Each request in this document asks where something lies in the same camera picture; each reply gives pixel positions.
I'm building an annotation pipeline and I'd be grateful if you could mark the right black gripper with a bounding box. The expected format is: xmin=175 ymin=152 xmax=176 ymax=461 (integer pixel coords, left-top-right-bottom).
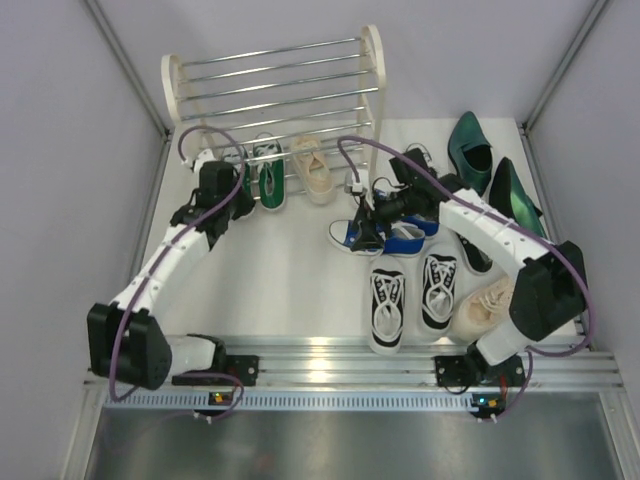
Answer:
xmin=351 ymin=188 xmax=415 ymax=253

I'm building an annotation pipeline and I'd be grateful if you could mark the green sneaker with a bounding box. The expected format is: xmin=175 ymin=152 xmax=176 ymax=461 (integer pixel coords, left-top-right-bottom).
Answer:
xmin=252 ymin=132 xmax=286 ymax=211
xmin=222 ymin=146 xmax=253 ymax=197

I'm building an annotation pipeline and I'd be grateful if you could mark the blue sneaker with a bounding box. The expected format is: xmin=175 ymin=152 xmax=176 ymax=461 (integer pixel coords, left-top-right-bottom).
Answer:
xmin=328 ymin=220 xmax=426 ymax=257
xmin=373 ymin=185 xmax=439 ymax=237

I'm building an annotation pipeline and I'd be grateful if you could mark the beige lace sneaker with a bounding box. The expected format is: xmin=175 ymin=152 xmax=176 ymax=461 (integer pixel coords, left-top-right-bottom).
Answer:
xmin=290 ymin=135 xmax=336 ymax=205
xmin=451 ymin=276 xmax=515 ymax=343

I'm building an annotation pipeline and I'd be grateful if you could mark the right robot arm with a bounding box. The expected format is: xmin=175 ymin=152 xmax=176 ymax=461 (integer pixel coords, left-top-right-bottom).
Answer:
xmin=345 ymin=151 xmax=592 ymax=386

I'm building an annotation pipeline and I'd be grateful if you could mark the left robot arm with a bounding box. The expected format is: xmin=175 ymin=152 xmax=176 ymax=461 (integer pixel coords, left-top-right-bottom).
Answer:
xmin=87 ymin=150 xmax=255 ymax=390

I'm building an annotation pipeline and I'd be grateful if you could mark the white metal shoe rack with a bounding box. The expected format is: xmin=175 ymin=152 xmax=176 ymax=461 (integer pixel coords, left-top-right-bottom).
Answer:
xmin=161 ymin=25 xmax=387 ymax=179

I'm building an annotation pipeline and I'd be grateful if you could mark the teal heel shoe upper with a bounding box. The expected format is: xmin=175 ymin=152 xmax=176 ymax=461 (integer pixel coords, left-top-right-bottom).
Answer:
xmin=447 ymin=111 xmax=493 ymax=196

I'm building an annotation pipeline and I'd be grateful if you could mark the teal heel shoe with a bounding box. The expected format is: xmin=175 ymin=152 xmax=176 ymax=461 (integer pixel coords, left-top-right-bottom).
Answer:
xmin=447 ymin=111 xmax=493 ymax=196
xmin=489 ymin=157 xmax=547 ymax=238

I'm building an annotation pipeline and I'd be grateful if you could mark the teal heel shoe lower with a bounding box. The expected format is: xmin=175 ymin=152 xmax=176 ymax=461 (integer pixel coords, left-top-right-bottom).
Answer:
xmin=489 ymin=157 xmax=547 ymax=238

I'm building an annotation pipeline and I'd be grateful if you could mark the black white sneaker left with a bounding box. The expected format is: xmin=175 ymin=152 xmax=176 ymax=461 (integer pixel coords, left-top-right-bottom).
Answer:
xmin=368 ymin=256 xmax=406 ymax=355

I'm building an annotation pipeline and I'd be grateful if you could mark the black white sneaker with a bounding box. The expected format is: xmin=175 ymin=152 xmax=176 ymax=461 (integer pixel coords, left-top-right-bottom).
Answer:
xmin=368 ymin=256 xmax=406 ymax=355
xmin=420 ymin=253 xmax=458 ymax=335

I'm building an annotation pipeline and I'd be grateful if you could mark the black white sneaker right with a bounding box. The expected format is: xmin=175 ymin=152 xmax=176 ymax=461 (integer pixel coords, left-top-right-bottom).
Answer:
xmin=420 ymin=253 xmax=458 ymax=335

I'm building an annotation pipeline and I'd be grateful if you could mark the black sneaker upper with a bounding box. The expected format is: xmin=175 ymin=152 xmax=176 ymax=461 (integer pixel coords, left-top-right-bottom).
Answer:
xmin=405 ymin=142 xmax=433 ymax=166

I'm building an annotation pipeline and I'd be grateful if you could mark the black sneaker lower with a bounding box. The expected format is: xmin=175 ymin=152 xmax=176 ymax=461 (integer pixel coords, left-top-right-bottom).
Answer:
xmin=457 ymin=234 xmax=493 ymax=275

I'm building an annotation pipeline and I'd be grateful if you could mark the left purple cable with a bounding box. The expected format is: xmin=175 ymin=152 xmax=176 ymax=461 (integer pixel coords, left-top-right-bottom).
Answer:
xmin=107 ymin=125 xmax=249 ymax=426

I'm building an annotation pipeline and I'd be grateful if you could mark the purple cable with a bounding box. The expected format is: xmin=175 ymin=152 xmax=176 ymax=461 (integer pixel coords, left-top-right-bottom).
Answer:
xmin=107 ymin=125 xmax=249 ymax=426
xmin=337 ymin=135 xmax=594 ymax=421

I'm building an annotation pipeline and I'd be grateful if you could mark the aluminium mounting rail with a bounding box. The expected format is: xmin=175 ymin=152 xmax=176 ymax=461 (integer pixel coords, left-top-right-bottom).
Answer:
xmin=225 ymin=336 xmax=624 ymax=392

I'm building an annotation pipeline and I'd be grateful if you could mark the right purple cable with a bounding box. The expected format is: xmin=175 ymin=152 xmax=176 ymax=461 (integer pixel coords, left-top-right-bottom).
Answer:
xmin=337 ymin=135 xmax=594 ymax=421

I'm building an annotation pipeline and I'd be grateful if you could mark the perforated cable tray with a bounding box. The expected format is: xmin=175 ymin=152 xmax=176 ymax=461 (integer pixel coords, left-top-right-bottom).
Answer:
xmin=104 ymin=391 xmax=485 ymax=412

